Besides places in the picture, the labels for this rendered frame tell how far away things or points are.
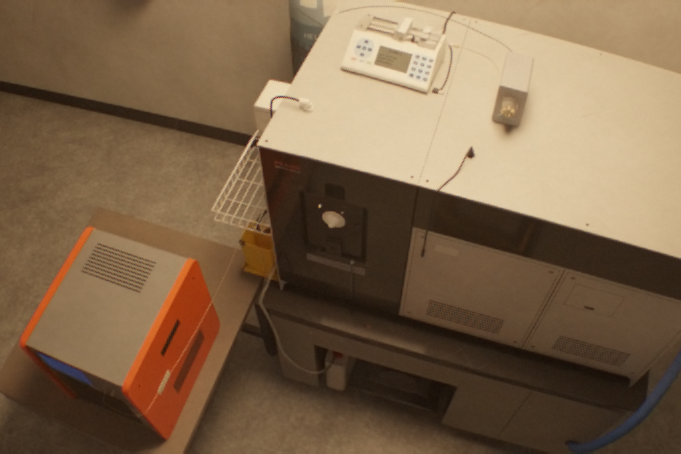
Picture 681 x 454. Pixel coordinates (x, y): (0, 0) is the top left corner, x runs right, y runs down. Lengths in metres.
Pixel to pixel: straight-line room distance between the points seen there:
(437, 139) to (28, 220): 2.54
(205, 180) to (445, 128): 2.02
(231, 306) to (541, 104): 1.17
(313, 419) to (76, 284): 1.28
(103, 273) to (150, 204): 1.61
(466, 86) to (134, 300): 1.04
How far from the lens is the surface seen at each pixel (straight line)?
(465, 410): 2.39
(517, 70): 1.61
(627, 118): 1.79
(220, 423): 2.75
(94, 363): 1.69
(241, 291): 2.17
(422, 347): 2.03
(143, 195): 3.44
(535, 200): 1.50
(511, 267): 1.65
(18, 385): 2.26
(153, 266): 1.77
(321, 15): 2.24
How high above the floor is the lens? 2.58
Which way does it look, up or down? 55 degrees down
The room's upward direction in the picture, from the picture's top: 2 degrees counter-clockwise
